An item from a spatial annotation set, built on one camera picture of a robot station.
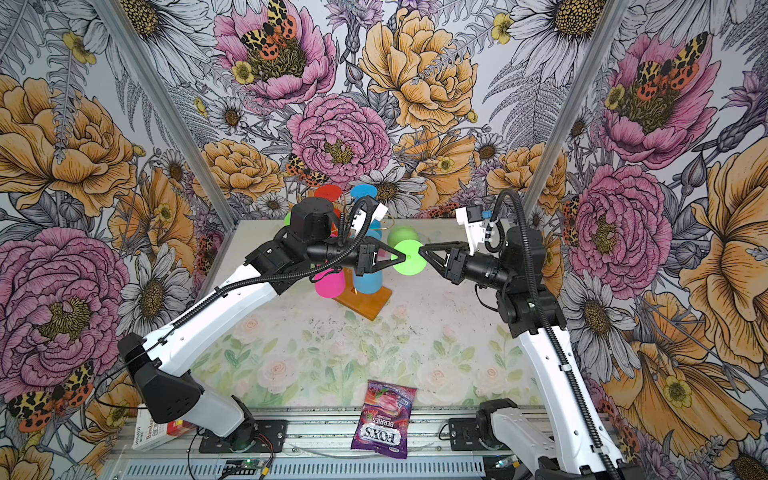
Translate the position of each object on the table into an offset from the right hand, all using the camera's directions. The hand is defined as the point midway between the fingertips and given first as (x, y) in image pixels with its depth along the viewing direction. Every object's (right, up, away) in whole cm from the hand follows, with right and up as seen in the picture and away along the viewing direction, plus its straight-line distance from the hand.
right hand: (421, 257), depth 62 cm
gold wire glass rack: (-14, -16, +35) cm, 40 cm away
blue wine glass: (-15, +17, +21) cm, 31 cm away
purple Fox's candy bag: (-8, -41, +12) cm, 43 cm away
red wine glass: (-23, +17, +19) cm, 34 cm away
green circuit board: (-40, -49, +8) cm, 63 cm away
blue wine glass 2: (-12, -7, +17) cm, 22 cm away
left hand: (-4, -2, 0) cm, 5 cm away
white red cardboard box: (-63, -42, +9) cm, 76 cm away
